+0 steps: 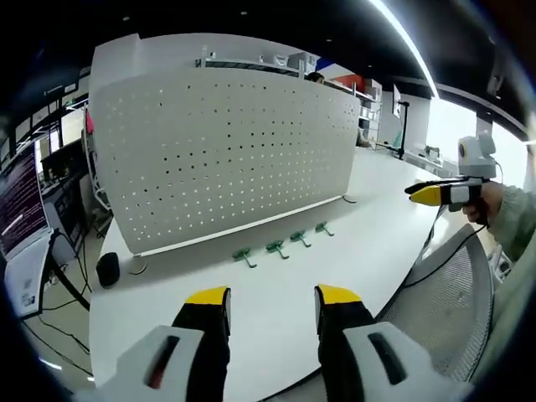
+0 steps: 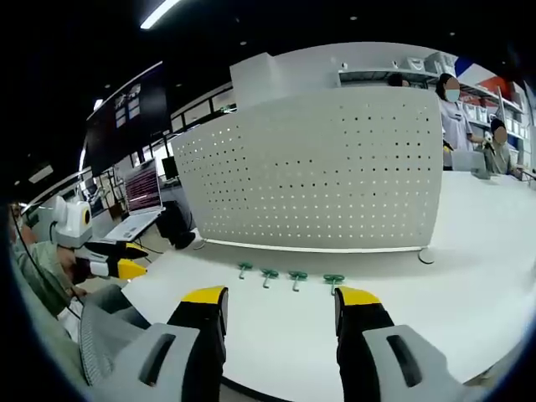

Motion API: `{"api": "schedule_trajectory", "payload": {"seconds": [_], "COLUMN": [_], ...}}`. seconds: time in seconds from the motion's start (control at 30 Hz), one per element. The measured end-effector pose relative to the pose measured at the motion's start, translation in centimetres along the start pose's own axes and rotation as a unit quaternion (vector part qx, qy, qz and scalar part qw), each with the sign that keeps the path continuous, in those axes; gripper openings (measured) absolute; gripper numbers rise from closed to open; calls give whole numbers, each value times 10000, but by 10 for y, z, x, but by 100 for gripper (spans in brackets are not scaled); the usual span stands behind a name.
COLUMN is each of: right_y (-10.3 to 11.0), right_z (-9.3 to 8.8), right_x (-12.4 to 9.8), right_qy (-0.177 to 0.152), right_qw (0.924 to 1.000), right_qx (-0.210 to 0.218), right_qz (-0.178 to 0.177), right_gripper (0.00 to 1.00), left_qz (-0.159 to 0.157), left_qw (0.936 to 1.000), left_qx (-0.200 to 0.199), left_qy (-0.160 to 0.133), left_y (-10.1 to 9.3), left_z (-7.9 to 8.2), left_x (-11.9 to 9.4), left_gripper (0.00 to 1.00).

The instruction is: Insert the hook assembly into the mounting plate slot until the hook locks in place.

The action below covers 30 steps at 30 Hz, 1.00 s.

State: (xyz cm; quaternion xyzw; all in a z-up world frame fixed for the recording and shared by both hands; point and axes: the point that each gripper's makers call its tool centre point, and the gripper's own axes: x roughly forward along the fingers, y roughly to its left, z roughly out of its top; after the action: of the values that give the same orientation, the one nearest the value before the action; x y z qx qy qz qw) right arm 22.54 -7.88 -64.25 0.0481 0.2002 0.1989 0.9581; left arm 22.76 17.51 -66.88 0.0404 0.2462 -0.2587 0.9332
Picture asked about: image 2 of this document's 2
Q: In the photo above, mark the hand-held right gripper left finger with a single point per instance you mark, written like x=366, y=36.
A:
x=188, y=356

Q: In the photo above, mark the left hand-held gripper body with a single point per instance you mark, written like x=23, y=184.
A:
x=71, y=226

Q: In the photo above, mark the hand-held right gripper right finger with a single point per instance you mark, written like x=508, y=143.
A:
x=377, y=360

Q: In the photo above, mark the green hook assembly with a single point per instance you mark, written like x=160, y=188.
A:
x=297, y=278
x=333, y=279
x=244, y=268
x=268, y=276

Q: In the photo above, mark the white perforated mounting plate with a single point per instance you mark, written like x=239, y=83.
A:
x=310, y=176

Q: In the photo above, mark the person's left hand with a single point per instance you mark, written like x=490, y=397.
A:
x=74, y=268

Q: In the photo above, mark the silver open laptop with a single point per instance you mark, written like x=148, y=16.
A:
x=142, y=197

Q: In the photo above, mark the grey mesh chair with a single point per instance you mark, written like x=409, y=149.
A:
x=100, y=343

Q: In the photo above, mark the small black monitor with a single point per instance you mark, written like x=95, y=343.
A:
x=169, y=167

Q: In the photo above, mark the white pillar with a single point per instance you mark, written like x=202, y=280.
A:
x=251, y=84

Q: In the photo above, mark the grey box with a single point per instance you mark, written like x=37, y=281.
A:
x=467, y=161

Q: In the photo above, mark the ceiling light strip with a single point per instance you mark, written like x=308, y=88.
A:
x=161, y=11

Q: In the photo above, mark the white storage shelf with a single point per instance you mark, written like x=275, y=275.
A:
x=473, y=92

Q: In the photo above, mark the large dark wall screen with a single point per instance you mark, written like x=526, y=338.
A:
x=125, y=121

